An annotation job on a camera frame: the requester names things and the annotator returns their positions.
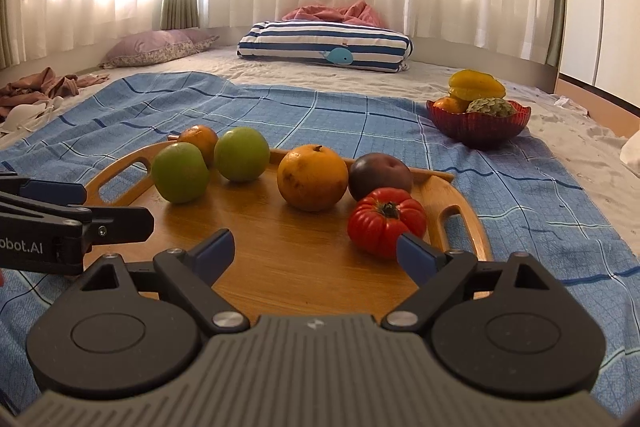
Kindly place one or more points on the blue striped whale pillow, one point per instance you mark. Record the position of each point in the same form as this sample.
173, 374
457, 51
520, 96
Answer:
300, 42

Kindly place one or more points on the brown clothing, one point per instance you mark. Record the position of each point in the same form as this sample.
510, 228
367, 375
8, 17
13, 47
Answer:
40, 87

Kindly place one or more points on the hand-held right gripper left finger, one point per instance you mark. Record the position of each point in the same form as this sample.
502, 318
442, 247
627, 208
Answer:
215, 253

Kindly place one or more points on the red ribbed tomato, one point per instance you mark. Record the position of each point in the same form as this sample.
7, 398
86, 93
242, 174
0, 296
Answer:
380, 222

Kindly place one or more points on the small orange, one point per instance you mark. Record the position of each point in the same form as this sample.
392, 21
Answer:
197, 139

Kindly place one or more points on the large orange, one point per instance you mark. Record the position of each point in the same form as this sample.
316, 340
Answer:
312, 179

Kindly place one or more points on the white wardrobe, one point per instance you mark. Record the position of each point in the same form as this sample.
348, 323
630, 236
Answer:
600, 7

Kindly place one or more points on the red glass bowl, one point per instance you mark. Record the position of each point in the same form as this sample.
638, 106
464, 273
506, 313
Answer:
475, 129

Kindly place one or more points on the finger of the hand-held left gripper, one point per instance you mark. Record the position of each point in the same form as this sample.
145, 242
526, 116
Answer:
50, 192
122, 224

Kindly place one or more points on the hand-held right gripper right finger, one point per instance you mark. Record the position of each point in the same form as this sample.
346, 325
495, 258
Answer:
415, 257

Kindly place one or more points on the green custard apple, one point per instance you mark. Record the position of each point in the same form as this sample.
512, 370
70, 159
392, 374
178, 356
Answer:
490, 108

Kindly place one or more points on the blue plaid cloth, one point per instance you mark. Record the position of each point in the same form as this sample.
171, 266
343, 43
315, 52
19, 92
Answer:
325, 117

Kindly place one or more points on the pink blanket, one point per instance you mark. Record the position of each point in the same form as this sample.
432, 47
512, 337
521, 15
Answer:
350, 14

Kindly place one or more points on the white cloth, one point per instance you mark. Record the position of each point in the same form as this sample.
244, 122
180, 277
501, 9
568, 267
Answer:
632, 162

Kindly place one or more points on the beige bed sheet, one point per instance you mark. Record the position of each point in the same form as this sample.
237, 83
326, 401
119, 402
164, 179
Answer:
575, 147

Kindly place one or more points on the wooden tray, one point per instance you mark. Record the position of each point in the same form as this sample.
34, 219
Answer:
280, 247

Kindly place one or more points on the yellow starfruit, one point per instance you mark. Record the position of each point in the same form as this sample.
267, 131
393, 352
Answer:
475, 84

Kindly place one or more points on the white garment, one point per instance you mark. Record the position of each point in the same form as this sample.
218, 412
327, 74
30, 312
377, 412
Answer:
25, 114

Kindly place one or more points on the dark red plum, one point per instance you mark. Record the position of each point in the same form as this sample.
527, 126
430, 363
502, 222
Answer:
380, 174

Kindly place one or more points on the purple floral pillow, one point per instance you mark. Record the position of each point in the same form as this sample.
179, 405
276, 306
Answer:
155, 44

